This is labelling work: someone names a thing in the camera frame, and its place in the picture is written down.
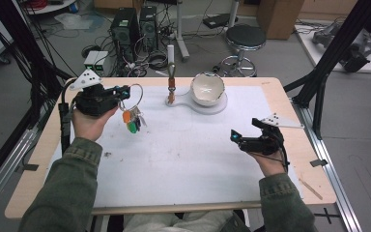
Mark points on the white board with grey devices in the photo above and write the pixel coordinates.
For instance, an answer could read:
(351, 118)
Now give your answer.
(364, 54)

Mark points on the person's legs in light trousers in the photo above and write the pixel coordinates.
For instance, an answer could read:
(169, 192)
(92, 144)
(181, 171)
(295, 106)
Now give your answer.
(180, 223)

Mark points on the white desk leg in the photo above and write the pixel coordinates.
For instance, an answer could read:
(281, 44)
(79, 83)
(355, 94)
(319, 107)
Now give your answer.
(181, 32)

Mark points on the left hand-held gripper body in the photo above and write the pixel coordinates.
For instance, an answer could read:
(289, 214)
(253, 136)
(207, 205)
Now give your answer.
(95, 98)

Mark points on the black tape piece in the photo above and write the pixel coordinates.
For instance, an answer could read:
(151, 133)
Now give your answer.
(319, 162)

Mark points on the flat black device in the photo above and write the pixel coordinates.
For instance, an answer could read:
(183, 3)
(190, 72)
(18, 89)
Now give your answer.
(219, 21)

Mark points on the clear plastic sheet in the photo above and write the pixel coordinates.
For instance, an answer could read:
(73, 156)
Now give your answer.
(74, 21)

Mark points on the white power supply unit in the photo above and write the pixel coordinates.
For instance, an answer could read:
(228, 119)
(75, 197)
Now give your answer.
(91, 59)
(101, 63)

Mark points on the black round stool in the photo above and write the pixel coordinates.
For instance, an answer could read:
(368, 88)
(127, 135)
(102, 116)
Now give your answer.
(244, 36)

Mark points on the wooden table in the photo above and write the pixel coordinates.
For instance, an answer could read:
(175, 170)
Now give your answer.
(312, 187)

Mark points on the cardboard box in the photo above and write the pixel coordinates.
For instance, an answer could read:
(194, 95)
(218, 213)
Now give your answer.
(280, 17)

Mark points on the small black computer tower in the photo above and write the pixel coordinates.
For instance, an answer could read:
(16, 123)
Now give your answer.
(148, 27)

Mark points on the white table mat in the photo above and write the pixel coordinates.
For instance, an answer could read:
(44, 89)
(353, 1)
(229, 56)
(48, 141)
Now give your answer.
(180, 161)

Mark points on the person's right hand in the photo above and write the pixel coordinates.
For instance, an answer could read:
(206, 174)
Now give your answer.
(270, 165)

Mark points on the large black computer tower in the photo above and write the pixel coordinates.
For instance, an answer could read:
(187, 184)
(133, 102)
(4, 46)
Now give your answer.
(124, 30)

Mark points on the black frame strut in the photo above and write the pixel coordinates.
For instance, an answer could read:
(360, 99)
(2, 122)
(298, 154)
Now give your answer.
(335, 51)
(19, 42)

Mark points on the white ceramic bowl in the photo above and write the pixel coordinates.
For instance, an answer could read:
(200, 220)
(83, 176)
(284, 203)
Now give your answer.
(207, 88)

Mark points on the round white table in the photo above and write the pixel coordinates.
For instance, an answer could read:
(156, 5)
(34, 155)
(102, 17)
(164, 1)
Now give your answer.
(50, 7)

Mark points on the thin wooden stick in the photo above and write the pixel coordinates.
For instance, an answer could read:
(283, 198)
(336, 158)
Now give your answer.
(310, 188)

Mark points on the aluminium rail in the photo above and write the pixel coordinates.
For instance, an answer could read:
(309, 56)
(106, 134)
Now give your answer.
(331, 174)
(0, 180)

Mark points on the person's left hand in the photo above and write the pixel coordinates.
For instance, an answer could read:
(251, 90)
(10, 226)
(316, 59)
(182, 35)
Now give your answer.
(90, 125)

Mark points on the key bunch with coloured tags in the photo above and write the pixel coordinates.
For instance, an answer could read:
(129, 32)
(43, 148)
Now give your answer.
(132, 119)

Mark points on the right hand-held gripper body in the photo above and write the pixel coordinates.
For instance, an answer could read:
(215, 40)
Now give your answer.
(262, 141)

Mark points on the white key stand with pole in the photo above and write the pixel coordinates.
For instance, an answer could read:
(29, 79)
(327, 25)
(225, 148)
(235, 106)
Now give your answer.
(186, 104)

